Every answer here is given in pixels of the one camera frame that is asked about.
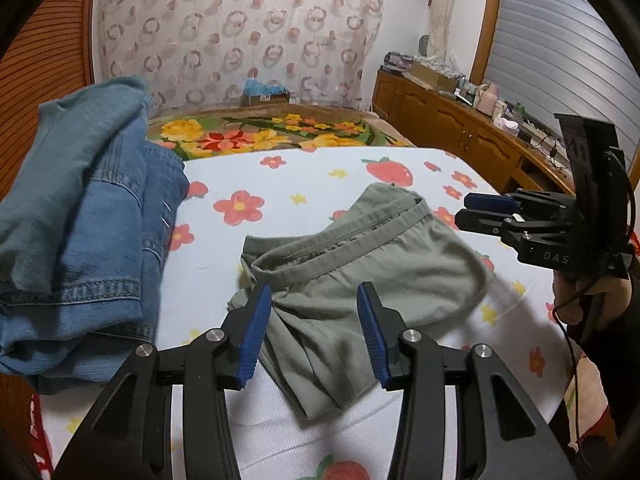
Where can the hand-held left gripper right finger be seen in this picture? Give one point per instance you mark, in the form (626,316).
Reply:
(372,335)

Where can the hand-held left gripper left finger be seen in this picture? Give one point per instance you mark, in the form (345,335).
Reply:
(255,335)

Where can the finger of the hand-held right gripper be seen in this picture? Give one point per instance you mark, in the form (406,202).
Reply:
(492,202)
(482,222)

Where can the grey-green shorts pants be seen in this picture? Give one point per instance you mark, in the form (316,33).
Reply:
(360,280)

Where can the person's right forearm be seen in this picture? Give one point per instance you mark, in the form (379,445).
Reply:
(625,330)

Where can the person's right hand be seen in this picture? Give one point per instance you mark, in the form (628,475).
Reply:
(575,305)

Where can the pink tissue box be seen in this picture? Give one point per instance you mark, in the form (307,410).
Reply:
(506,124)

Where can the wooden sideboard cabinet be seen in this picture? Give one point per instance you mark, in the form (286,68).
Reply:
(450,120)

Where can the pink bottle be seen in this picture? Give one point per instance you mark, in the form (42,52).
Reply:
(487,97)

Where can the open cardboard box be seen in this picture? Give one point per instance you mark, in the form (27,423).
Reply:
(435,76)

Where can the dark blue denim jeans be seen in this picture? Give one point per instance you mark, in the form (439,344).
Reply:
(115,270)

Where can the white flower strawberry bed sheet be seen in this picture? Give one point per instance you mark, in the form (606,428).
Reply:
(310,180)

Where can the grey window blind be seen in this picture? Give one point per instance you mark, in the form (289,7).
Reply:
(550,35)

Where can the cream window curtain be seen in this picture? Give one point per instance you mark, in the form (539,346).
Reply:
(442,10)

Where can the brown floral blanket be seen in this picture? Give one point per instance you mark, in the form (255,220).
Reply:
(240,132)

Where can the cardboard box with blue contents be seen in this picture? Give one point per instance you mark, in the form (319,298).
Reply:
(265,94)

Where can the light blue denim garment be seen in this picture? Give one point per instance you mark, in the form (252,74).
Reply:
(65,170)

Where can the wooden louvred wardrobe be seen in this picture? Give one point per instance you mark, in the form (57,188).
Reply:
(40,60)

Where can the circle patterned wall curtain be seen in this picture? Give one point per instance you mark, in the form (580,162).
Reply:
(240,25)

